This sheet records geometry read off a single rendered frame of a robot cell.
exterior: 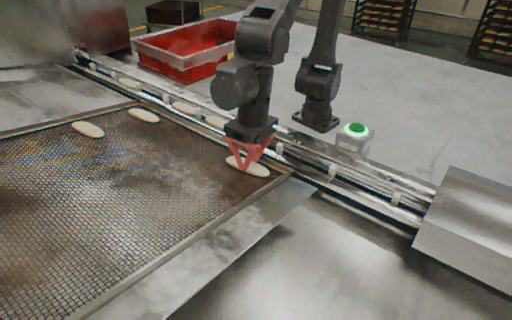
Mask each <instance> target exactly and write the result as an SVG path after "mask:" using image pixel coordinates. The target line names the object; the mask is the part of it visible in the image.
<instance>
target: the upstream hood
mask: <svg viewBox="0 0 512 320"><path fill-rule="evenodd" d="M412 247H414V248H415V249H417V250H420V251H422V252H423V253H425V254H428V255H430V256H431V257H433V258H436V259H438V260H439V261H441V262H445V263H447V264H448V265H450V266H453V267H455V268H456V269H458V270H461V271H463V272H464V273H466V274H468V275H471V276H472V277H474V278H476V279H479V280H481V281H482V282H484V283H487V284H489V285H490V286H492V287H495V288H497V289H499V290H500V291H502V292H505V293H507V294H508V295H510V296H512V187H511V186H508V185H506V184H501V183H499V182H497V181H495V180H490V179H488V178H486V177H483V176H478V175H477V174H474V173H472V172H467V171H466V170H463V169H461V168H458V167H453V166H452V165H449V168H448V170H447V172H446V173H445V176H444V178H443V180H442V181H441V185H440V187H439V189H438V190H437V192H436V195H435V197H434V198H433V200H432V203H431V205H430V207H429V208H428V211H427V213H426V215H425V217H424V219H423V222H422V224H421V225H420V229H419V232H418V233H417V236H416V238H415V239H414V242H413V245H412Z"/></svg>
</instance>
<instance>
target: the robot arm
mask: <svg viewBox="0 0 512 320"><path fill-rule="evenodd" d="M302 1H303V0H256V1H255V3H254V4H253V5H252V6H250V5H249V6H248V7H247V9H246V11H245V12H244V13H243V14H242V16H241V18H240V19H239V21H238V24H237V25H236V29H235V33H234V54H233V56H232V57H231V59H229V60H228V61H225V62H224V63H222V64H219V65H218V66H217V68H216V76H215V77H214V79H213V80H212V82H211V83H210V96H211V99H212V100H213V101H214V104H215V105H216V106H217V107H219V109H222V110H224V111H231V110H232V109H236V108H237V107H238V112H237V118H234V119H232V120H231V121H229V122H227V123H225V124H223V132H225V141H227V143H228V146H229V148H230V149H231V150H232V154H233V155H234V157H235V159H236V161H237V165H238V168H239V169H241V170H242V171H244V172H246V169H247V168H248V167H249V165H250V164H251V161H253V162H257V160H258V159H259V158H260V155H262V153H263V152H264V150H265V148H266V147H267V146H268V145H269V144H270V141H272V139H273V138H274V136H275V132H276V129H275V128H273V125H274V124H276V125H278V123H279V118H276V117H274V116H271V115H269V104H270V97H271V90H272V84H273V77H274V67H273V65H274V66H275V65H277V64H282V63H283V62H284V57H285V54H286V53H288V48H289V42H290V33H289V31H290V29H292V25H293V24H294V19H295V16H296V12H297V10H298V8H299V7H300V4H301V3H302ZM345 1H346V0H322V4H321V8H320V13H319V17H318V25H317V29H316V33H315V37H314V43H313V46H312V48H311V50H310V54H309V55H308V56H306V55H305V56H303V57H301V65H300V68H299V69H298V71H297V75H296V77H295V82H294V89H295V91H296V92H298V93H300V94H302V95H306V100H305V103H304V104H302V109H299V110H297V111H296V112H295V113H292V120H293V121H295V122H298V123H300V124H302V125H303V126H306V127H309V128H311V129H312V130H314V131H316V132H319V133H320V134H325V133H327V132H329V131H330V130H332V129H334V127H337V126H338V125H339V124H340V118H338V117H336V116H334V115H332V112H333V109H332V106H331V105H330V103H331V101H333V100H334V99H335V97H336V96H337V94H338V90H339V87H340V83H341V78H342V75H341V73H342V66H343V64H342V63H338V62H336V47H337V37H338V34H339V30H340V26H341V24H340V23H341V19H342V16H343V12H344V5H345ZM315 64H316V65H320V66H324V67H329V68H331V70H328V69H321V68H317V67H315ZM262 141H263V143H262V144H261V145H260V143H261V142H262ZM237 145H241V146H243V147H245V149H246V150H247V156H246V160H245V162H244V164H242V161H241V156H240V153H239V150H238V147H237ZM258 149H259V150H258Z"/></svg>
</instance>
